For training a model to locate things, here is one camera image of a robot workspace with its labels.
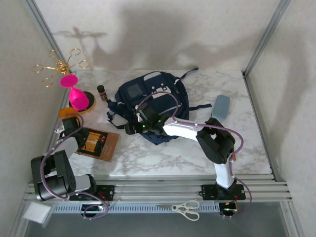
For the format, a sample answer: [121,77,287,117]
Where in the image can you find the navy blue backpack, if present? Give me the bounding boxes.
[106,68,212,146]

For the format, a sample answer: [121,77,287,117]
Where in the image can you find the brown cover book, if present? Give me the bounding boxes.
[76,127,120,162]

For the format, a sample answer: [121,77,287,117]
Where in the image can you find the blue grey pencil case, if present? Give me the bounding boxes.
[211,95,231,121]

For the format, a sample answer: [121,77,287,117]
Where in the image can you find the orange plastic goblet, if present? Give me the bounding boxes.
[58,107,80,119]

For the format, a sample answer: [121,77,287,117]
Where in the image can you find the pink plastic goblet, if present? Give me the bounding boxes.
[60,74,89,111]

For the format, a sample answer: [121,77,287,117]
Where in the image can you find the black gold-rimmed round base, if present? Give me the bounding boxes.
[68,90,96,114]

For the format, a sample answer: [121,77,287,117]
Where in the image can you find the small dark bottle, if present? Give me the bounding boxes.
[97,84,109,102]

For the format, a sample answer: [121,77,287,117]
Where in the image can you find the white plastic sheet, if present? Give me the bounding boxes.
[22,202,52,228]

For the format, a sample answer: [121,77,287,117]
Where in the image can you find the aluminium table side rail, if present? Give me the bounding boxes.
[243,74,279,178]
[34,83,75,183]

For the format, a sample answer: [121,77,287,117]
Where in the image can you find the gold wire glass rack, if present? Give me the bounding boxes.
[33,48,91,88]

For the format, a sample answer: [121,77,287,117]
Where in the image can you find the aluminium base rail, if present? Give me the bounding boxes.
[24,172,293,204]

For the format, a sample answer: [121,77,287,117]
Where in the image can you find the slotted white cable duct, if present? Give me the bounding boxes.
[53,202,220,214]

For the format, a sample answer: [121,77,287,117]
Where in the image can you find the white handled scissors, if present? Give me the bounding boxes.
[155,199,200,221]

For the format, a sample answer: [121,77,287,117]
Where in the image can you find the aluminium frame post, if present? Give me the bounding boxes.
[242,0,292,79]
[21,0,72,94]

